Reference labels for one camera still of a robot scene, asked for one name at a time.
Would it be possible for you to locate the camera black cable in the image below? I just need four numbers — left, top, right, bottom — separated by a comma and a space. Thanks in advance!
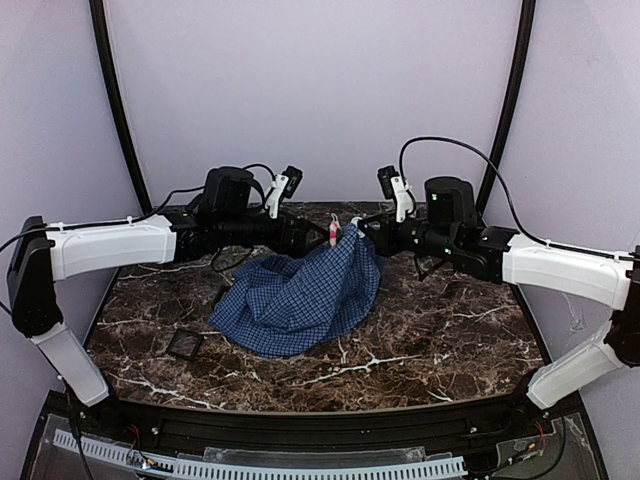
398, 137, 634, 261
0, 164, 276, 321

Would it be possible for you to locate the pink pompom brooch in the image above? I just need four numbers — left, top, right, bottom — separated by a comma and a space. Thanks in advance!
328, 213, 343, 248

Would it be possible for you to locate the black frame post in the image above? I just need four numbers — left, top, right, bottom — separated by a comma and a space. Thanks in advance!
88, 0, 152, 213
477, 0, 537, 201

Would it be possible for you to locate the right camera black cable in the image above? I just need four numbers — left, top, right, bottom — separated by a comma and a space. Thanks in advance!
398, 137, 634, 261

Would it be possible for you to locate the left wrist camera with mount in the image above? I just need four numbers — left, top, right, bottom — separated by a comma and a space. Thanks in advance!
264, 166, 303, 219

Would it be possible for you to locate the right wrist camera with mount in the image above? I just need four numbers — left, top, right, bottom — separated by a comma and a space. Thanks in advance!
377, 165, 416, 223

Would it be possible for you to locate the blue checked shirt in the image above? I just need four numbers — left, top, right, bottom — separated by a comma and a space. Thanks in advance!
208, 223, 383, 358

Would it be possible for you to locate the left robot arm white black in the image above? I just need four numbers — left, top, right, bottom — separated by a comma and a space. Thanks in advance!
1, 166, 328, 407

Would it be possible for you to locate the black square box lid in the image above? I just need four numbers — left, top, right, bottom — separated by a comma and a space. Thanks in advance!
166, 329, 204, 361

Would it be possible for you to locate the left black frame post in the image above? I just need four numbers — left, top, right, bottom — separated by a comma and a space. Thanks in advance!
88, 0, 152, 213

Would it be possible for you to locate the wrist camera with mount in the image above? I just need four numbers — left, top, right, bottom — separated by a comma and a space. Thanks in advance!
377, 165, 416, 223
264, 166, 303, 219

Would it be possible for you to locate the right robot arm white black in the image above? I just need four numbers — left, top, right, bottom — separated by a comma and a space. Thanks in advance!
357, 171, 639, 411

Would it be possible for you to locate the left camera black cable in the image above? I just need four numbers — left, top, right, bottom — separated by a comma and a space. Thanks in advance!
0, 164, 276, 321

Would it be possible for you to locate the black front aluminium rail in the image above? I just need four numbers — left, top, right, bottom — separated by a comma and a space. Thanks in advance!
120, 395, 507, 452

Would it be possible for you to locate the white slotted cable duct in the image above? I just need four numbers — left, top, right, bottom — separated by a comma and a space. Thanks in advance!
48, 428, 468, 480

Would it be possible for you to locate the right black frame post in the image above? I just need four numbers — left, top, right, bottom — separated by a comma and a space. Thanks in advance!
477, 0, 537, 201

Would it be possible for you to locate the black square box base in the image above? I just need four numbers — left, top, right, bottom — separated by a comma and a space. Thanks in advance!
212, 285, 230, 309

